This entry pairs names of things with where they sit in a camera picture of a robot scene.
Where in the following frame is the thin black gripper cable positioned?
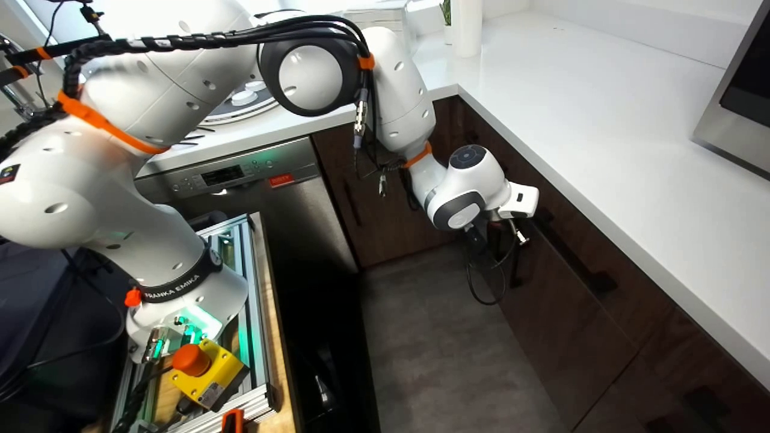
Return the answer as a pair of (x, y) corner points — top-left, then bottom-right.
(467, 238), (521, 309)

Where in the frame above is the stainless steel microwave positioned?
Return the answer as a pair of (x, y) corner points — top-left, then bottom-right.
(690, 0), (770, 180)

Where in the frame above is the red emergency stop button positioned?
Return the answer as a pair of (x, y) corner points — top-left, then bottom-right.
(169, 345), (215, 378)

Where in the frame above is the stainless steel dishwasher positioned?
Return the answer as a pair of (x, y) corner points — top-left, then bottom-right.
(135, 134), (360, 279)

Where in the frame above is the orange strap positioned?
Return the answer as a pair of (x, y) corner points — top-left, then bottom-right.
(52, 89), (169, 158)

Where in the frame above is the black plastic sheet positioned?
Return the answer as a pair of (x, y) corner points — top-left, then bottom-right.
(274, 238), (379, 433)

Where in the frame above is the wooden corner cabinet door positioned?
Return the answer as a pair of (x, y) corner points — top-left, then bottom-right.
(310, 95), (464, 271)

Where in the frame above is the black bar handle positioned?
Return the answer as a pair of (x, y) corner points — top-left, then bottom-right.
(686, 388), (730, 420)
(342, 178), (365, 232)
(560, 238), (621, 298)

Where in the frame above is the black corrugated cable conduit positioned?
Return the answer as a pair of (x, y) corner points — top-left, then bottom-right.
(0, 12), (377, 156)

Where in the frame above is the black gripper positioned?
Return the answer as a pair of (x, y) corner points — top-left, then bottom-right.
(461, 214), (519, 264)

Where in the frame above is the white cylindrical roll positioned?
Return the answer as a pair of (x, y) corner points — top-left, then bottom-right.
(443, 0), (485, 61)

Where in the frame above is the silver cooktop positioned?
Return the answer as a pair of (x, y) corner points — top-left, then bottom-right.
(188, 74), (284, 134)

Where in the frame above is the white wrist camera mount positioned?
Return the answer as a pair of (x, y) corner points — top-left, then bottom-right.
(499, 182), (541, 221)

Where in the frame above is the dark fabric cover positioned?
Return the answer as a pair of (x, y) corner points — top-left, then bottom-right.
(0, 238), (133, 433)

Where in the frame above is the yellow emergency stop box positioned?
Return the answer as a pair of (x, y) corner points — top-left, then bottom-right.
(166, 337), (248, 412)

